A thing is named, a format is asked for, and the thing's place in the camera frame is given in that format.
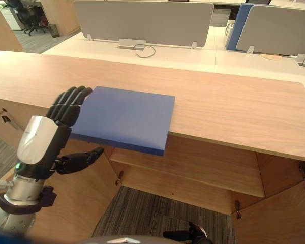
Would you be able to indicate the wooden office cabinet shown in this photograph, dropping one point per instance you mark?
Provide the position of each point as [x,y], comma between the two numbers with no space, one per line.
[218,101]

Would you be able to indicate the white drawer unit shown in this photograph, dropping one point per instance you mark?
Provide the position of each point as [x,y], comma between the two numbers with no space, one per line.
[11,17]

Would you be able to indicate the short grey desk divider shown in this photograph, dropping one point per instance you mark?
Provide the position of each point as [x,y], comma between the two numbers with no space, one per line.
[277,30]

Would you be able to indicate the black mesh wastebasket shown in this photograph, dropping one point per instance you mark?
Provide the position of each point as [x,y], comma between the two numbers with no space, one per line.
[54,30]

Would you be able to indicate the white jug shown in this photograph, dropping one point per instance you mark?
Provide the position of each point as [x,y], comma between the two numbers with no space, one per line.
[229,28]

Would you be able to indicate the grey robot torso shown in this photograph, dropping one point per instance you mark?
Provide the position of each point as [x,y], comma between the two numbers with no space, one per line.
[127,240]

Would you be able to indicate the white divider bracket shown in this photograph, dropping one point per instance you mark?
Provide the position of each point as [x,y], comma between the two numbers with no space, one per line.
[250,50]
[89,37]
[194,45]

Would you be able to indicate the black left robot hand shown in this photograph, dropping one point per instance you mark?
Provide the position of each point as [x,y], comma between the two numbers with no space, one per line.
[38,142]

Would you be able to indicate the tall wooden cupboard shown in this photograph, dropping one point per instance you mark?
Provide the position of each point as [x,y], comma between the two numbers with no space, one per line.
[61,15]

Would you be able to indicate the blue folder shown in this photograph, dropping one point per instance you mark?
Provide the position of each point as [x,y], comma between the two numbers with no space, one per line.
[124,119]

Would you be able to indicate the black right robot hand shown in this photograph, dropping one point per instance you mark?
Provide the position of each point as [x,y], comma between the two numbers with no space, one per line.
[190,235]

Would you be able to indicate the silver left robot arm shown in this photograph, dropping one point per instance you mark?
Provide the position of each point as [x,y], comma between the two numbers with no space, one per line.
[17,193]

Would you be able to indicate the black office chair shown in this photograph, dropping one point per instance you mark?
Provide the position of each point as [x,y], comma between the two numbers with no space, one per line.
[30,15]

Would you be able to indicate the wooden partition panel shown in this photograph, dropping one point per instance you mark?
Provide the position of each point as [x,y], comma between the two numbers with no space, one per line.
[2,33]

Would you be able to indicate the long grey desk divider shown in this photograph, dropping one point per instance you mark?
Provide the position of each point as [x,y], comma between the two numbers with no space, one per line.
[145,20]

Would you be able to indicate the round wooden coaster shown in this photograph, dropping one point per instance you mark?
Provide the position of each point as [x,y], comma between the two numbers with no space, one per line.
[270,57]

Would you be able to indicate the wooden cabinet door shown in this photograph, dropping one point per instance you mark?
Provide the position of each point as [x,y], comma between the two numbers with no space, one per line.
[277,218]
[78,198]

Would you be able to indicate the blue desk divider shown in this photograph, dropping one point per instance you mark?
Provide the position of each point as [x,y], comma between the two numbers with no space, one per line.
[240,23]

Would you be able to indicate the metal cabinet door stay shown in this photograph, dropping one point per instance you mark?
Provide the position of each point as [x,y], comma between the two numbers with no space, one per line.
[10,120]

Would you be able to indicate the wooden cabinet shelf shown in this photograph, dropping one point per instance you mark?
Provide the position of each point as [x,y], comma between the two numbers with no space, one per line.
[193,170]

